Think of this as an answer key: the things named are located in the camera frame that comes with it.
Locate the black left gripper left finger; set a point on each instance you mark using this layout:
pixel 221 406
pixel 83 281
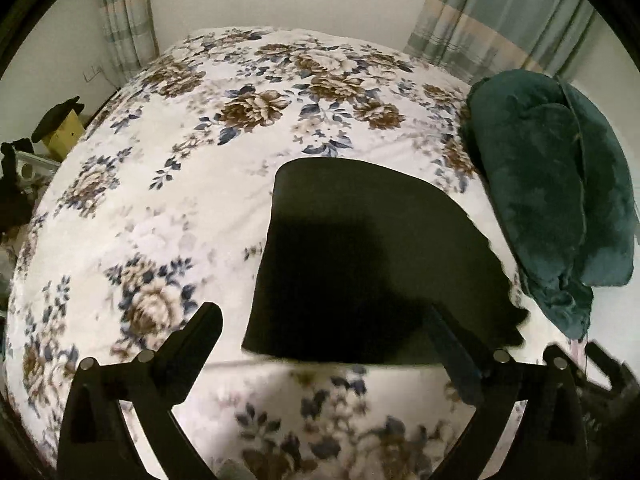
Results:
pixel 95 442

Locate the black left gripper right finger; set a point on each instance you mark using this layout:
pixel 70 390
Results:
pixel 550 442

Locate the grey-green curtain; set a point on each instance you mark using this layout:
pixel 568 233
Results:
pixel 129 33
pixel 474 39

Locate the floral bedspread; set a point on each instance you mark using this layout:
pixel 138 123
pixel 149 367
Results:
pixel 164 203

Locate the grey-green right curtain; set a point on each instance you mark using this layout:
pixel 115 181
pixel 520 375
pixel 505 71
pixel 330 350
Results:
pixel 474 39

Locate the dark green plush blanket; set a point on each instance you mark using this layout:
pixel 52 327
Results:
pixel 561 189

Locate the grey-green left curtain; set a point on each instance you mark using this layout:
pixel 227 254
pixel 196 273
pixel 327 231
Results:
pixel 129 33

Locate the yellow cardboard box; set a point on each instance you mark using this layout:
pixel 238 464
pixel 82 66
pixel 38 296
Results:
pixel 62 140

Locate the black striped sweater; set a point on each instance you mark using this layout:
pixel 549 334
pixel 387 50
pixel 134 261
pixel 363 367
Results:
pixel 356 256

